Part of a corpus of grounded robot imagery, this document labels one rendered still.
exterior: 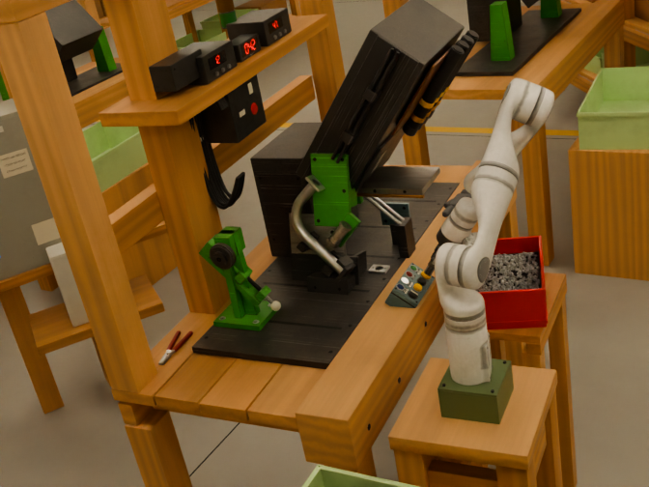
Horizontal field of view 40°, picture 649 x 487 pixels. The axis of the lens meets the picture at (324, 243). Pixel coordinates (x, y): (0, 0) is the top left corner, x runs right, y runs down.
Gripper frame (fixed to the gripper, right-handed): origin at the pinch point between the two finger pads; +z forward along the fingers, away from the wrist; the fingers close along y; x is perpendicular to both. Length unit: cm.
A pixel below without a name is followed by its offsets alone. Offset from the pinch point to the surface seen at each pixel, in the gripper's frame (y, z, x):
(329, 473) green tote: 84, -4, 6
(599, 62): -376, 62, 16
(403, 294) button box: 12.4, 2.9, -2.3
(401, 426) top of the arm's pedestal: 55, 2, 14
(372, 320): 20.3, 9.9, -5.4
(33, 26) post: 57, -38, -99
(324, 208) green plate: -1.2, 3.2, -34.5
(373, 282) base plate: 1.2, 14.3, -11.6
